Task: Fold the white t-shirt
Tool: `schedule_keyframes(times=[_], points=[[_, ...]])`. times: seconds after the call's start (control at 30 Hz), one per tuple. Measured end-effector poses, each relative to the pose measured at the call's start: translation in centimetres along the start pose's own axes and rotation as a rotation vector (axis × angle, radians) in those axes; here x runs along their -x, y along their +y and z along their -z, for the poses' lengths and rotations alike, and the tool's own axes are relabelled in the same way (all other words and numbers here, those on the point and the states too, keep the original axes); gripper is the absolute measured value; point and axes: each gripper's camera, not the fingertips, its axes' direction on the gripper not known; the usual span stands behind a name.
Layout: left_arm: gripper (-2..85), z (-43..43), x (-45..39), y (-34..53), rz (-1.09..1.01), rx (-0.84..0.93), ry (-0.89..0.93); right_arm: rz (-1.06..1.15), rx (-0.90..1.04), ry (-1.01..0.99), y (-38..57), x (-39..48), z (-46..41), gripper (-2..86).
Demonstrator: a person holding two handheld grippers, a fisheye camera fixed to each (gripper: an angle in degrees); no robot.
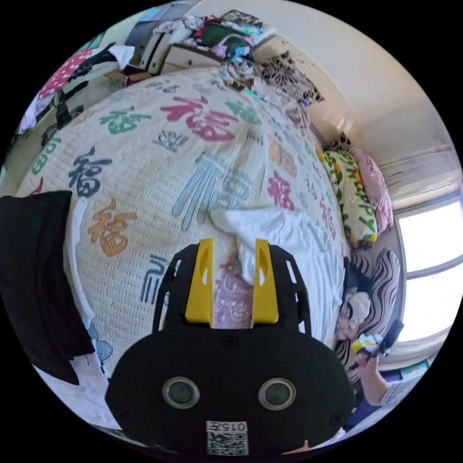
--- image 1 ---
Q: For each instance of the pink dotted garment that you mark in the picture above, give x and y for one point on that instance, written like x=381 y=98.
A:
x=65 y=72

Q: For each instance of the pink pillow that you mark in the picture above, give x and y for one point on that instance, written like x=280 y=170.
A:
x=376 y=188

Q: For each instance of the bed with printed quilt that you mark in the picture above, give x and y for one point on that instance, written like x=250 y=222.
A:
x=144 y=181

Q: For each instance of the cluttered white shelf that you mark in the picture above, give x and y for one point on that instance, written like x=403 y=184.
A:
x=202 y=32

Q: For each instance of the window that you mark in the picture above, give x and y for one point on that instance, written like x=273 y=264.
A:
x=430 y=238

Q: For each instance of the green and yellow printed pillow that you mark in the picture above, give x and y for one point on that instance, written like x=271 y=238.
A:
x=349 y=195

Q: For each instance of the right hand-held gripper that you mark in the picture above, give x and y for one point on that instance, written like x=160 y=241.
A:
x=372 y=343

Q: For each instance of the person's right forearm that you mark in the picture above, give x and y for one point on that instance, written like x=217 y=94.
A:
x=378 y=383

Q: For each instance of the black and white striped cushion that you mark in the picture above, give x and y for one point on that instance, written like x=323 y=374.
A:
x=383 y=282

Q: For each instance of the white t-shirt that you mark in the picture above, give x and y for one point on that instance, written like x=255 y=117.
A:
x=289 y=231

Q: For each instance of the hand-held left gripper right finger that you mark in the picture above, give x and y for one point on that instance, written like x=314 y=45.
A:
x=263 y=293

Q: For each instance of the person's right hand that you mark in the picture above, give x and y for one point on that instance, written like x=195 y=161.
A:
x=366 y=360

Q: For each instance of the pile of clothes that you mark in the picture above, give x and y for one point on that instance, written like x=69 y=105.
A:
x=32 y=275

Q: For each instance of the black and white flowered cushion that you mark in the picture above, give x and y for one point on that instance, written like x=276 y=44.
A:
x=285 y=76

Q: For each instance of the person's body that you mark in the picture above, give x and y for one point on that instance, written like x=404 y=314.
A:
x=369 y=412

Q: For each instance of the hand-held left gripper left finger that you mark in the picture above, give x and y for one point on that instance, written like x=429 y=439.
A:
x=200 y=289

